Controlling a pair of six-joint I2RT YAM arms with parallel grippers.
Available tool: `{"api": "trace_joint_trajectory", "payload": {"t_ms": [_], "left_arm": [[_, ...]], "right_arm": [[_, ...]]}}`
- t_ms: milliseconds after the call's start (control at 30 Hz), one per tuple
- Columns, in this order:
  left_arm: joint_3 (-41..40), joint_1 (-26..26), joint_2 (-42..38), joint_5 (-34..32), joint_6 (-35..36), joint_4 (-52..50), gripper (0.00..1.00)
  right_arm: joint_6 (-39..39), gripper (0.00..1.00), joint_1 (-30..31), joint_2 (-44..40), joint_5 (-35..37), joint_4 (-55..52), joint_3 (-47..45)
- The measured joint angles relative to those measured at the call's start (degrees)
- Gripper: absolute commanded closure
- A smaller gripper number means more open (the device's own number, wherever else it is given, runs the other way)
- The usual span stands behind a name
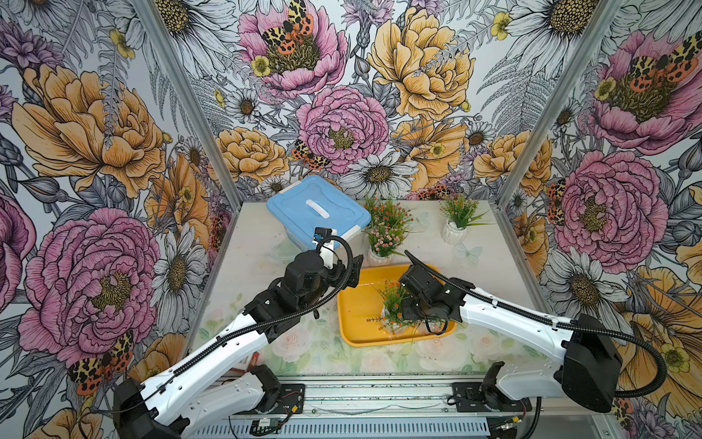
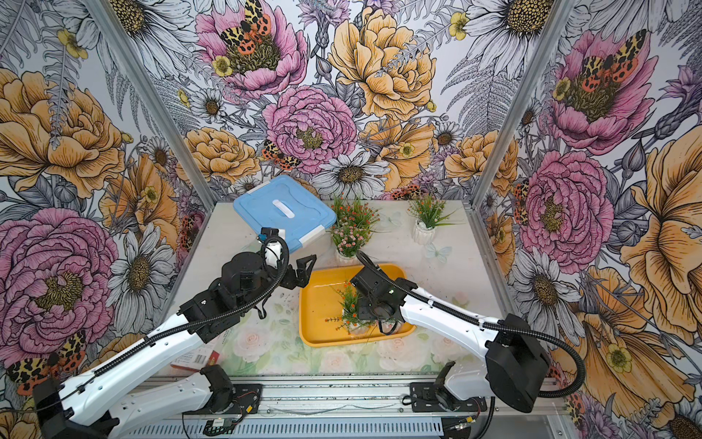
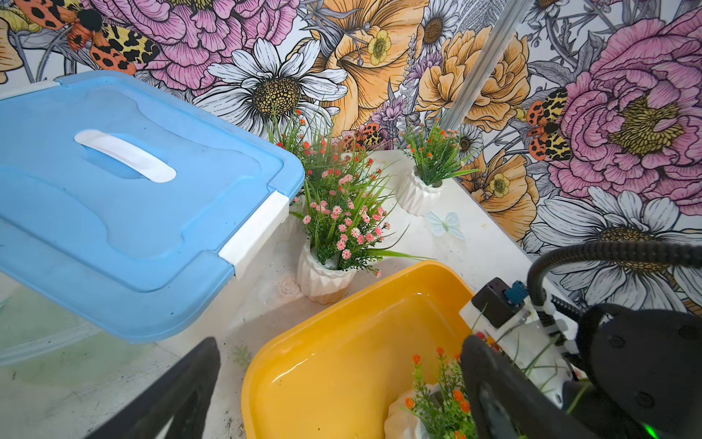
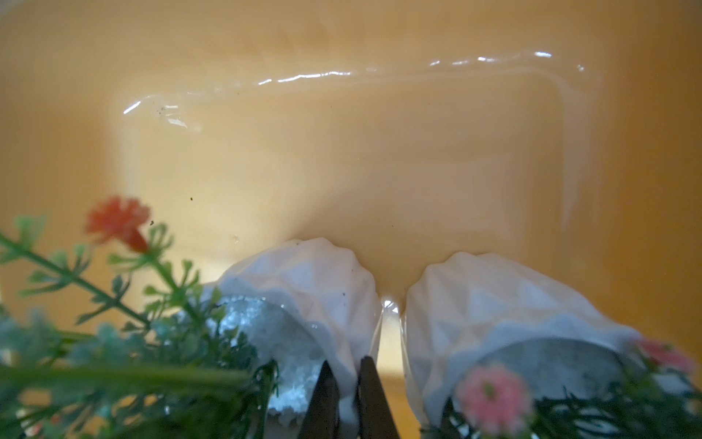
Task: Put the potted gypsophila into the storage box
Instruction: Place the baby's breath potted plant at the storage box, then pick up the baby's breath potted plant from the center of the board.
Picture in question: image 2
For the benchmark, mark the aluminium front rail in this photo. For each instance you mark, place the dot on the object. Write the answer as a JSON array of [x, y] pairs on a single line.
[[371, 396]]

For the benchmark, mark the large pink potted gypsophila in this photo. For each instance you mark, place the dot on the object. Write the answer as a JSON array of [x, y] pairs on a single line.
[[348, 240]]

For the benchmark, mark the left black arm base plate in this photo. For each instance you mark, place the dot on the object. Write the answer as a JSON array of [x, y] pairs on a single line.
[[237, 399]]

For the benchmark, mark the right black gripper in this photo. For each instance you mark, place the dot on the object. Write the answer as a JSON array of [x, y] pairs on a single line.
[[364, 312]]

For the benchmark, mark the red flower potted plant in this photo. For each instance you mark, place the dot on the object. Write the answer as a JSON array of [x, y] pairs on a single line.
[[354, 213]]

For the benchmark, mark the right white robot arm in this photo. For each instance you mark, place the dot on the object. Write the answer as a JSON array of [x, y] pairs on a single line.
[[513, 362]]

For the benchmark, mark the blue lidded storage box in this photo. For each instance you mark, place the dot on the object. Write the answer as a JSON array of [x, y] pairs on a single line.
[[284, 204]]

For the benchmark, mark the yellow plastic tray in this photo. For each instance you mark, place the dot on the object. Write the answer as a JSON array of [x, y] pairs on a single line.
[[319, 300]]

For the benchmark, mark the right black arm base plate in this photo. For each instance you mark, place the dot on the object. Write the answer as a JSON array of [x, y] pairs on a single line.
[[426, 397]]

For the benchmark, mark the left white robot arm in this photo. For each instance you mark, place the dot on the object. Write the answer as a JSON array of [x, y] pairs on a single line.
[[104, 402]]

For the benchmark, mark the green grass potted plant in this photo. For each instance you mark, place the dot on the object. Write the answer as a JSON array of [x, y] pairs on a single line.
[[429, 214]]

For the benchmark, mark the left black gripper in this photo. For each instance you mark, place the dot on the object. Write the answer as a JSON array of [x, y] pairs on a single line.
[[302, 275]]

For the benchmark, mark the orange flower potted plant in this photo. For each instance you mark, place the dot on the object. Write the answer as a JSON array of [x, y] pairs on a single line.
[[349, 319]]

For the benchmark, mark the pink white small carton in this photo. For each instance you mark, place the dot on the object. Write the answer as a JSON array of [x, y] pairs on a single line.
[[196, 359]]

